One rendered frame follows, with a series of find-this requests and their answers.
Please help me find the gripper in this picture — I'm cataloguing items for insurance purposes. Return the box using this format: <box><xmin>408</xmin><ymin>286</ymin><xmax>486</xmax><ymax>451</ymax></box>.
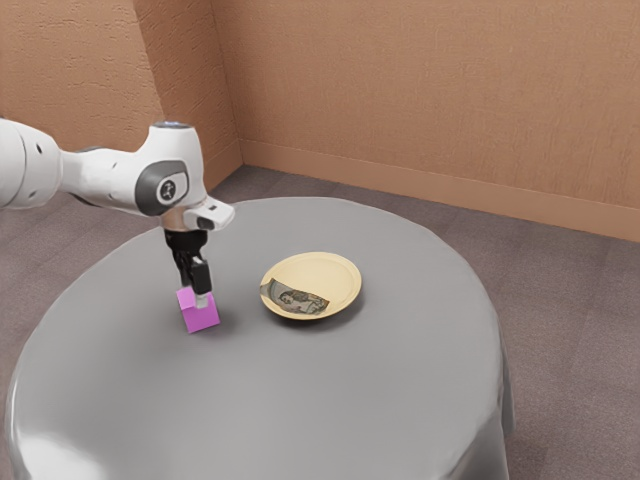
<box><xmin>162</xmin><ymin>227</ymin><xmax>213</xmax><ymax>309</ymax></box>

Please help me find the pink block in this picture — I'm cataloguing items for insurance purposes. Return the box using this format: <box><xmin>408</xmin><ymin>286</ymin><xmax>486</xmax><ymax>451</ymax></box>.
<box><xmin>175</xmin><ymin>286</ymin><xmax>222</xmax><ymax>334</ymax></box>

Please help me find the cream plate with printed picture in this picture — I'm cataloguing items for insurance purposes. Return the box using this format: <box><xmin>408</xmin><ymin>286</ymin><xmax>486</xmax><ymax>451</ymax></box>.
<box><xmin>259</xmin><ymin>252</ymin><xmax>363</xmax><ymax>325</ymax></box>

